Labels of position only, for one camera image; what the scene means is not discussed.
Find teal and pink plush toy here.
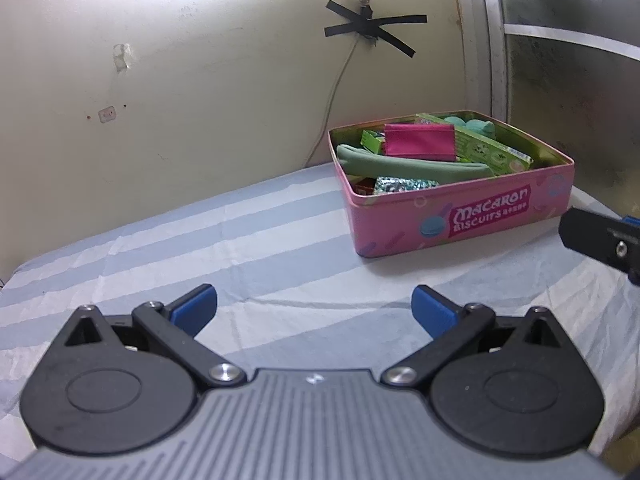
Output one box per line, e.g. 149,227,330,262
442,115,496,140

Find green white patterned box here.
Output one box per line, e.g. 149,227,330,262
374,175,442,196

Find striped bed sheet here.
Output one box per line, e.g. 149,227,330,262
0,162,640,461

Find black tape cross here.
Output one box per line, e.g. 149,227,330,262
324,0,428,59

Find white power cable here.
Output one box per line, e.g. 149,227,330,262
304,0,380,170

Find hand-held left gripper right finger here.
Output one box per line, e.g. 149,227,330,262
381,284,569,387

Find green fabric pouch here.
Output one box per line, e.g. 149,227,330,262
336,144,497,184

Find magenta box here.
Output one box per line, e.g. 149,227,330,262
382,122,458,163

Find blue and green toothpaste box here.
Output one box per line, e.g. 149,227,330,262
452,125,534,177

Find lime green slotted box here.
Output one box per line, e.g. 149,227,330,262
360,129,387,155

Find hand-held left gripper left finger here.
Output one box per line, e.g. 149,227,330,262
64,283,247,388

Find pink biscuit tin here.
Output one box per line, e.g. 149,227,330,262
327,109,576,259

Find metal framed glass door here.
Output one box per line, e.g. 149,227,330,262
452,0,640,221

